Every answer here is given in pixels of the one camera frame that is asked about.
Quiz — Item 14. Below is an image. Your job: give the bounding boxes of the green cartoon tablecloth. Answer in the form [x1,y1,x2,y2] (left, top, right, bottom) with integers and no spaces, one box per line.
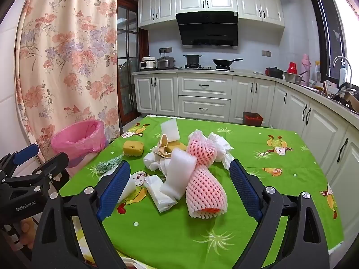
[57,114,345,269]

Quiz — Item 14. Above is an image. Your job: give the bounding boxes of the pink-lined trash bin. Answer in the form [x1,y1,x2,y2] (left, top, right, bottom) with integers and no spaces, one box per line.
[51,119,107,178]

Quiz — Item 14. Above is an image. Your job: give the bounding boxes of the person's left hand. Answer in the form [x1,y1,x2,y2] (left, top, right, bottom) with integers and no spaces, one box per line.
[13,219,37,251]

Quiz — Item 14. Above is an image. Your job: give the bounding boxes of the green white crumpled wrapper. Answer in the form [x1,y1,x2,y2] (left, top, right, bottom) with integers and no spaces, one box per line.
[95,154,124,176]

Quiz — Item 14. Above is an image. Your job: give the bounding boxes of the wooden glass door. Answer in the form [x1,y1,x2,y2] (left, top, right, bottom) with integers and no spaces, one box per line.
[116,0,149,126]

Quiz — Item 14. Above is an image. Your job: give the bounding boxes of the dark framed window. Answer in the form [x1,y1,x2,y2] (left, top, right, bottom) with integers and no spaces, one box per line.
[309,0,359,86]

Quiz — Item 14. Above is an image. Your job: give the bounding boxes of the chrome faucet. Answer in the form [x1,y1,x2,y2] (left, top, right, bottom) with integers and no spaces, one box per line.
[333,56,353,76]

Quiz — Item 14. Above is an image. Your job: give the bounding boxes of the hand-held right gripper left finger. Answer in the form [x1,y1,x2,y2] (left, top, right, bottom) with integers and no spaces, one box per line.
[31,161,132,269]

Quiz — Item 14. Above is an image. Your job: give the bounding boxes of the white paper packet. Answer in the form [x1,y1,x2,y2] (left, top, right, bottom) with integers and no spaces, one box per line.
[144,174,178,213]

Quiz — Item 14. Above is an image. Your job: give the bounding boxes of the steel bowl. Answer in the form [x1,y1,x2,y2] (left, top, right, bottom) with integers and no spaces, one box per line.
[283,71,303,85]

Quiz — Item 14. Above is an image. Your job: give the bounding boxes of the white foam piece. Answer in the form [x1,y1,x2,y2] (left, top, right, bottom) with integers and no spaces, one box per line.
[98,171,141,204]

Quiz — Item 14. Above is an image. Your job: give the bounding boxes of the silver rice cooker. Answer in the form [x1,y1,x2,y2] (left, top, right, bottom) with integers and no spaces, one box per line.
[156,56,177,70]

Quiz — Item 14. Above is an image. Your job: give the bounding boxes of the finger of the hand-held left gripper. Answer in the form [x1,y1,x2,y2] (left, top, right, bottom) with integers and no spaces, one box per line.
[0,143,40,180]
[8,153,70,187]

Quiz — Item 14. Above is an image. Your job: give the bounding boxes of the white foam sheet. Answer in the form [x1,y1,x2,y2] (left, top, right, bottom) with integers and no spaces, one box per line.
[161,118,180,142]

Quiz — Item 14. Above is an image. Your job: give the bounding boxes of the yellow sponge block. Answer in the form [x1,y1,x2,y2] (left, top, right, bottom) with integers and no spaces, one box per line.
[165,142,188,153]

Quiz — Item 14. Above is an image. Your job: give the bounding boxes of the crushed beige paper cup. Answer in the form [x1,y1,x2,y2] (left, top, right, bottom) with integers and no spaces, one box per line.
[153,134,172,159]

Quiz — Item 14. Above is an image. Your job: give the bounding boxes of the white tissue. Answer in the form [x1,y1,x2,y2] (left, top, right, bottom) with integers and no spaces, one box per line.
[143,152,169,172]

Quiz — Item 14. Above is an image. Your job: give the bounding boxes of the gas stove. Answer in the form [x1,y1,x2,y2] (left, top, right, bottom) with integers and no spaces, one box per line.
[184,64,234,71]

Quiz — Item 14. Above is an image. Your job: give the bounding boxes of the yellow sponge with hole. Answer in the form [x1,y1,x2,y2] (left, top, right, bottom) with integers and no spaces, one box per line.
[123,141,144,156]

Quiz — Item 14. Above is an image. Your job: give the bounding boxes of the small pink foam fruit net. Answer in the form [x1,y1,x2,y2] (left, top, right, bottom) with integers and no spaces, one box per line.
[186,130,219,167]

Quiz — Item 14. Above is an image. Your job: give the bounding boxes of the floral curtain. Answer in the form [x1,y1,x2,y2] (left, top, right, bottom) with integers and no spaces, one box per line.
[14,0,120,163]

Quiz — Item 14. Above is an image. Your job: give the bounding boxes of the black wok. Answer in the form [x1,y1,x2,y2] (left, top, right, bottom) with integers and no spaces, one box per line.
[212,58,243,68]

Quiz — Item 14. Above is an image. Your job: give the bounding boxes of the large pink foam fruit net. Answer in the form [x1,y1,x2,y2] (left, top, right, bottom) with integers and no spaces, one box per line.
[185,165,228,219]

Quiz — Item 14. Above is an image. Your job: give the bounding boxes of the white lower cabinets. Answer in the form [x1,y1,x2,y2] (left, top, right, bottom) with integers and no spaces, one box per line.
[133,71,359,247]

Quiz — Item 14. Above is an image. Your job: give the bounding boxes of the white cooker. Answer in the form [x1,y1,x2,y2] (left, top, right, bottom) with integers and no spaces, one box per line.
[140,56,157,70]

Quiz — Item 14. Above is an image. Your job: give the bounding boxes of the red black casserole pot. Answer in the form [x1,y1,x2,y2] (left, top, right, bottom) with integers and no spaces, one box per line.
[265,67,284,78]

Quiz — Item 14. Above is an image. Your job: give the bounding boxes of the red box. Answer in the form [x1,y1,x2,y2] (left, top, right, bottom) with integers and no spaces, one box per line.
[243,111,263,126]

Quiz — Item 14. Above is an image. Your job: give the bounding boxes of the black range hood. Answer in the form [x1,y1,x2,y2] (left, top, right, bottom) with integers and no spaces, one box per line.
[175,11,239,48]

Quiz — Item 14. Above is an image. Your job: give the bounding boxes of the white foam wrap strip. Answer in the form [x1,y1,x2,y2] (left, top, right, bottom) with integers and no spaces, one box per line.
[163,148,197,201]

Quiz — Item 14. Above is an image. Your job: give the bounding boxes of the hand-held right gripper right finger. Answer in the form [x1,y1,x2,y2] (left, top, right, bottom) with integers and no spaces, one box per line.
[228,159,330,269]

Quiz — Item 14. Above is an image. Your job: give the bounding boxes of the white paper towel wad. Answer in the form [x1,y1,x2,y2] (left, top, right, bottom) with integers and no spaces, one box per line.
[208,132,234,171]

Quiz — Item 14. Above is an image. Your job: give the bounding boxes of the pink thermos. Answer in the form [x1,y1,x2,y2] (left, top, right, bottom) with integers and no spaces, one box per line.
[301,54,311,83]

